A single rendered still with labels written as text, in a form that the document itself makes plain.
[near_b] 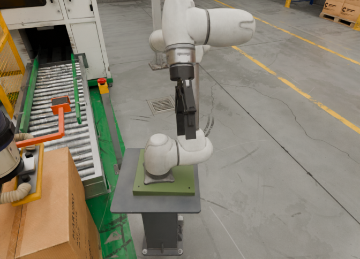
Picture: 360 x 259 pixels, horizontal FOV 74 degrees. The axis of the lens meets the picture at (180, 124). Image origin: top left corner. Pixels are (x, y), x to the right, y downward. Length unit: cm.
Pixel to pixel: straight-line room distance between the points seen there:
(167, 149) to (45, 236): 67
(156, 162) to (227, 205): 116
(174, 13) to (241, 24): 20
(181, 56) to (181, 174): 94
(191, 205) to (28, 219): 79
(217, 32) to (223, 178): 194
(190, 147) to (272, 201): 132
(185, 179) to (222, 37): 95
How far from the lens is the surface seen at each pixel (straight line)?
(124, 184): 153
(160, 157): 132
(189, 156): 136
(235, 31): 78
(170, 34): 73
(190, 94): 66
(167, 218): 172
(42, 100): 295
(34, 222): 130
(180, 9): 74
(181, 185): 145
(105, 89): 203
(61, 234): 122
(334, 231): 253
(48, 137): 118
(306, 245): 235
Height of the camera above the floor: 193
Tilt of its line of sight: 38 degrees down
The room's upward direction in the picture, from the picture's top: straight up
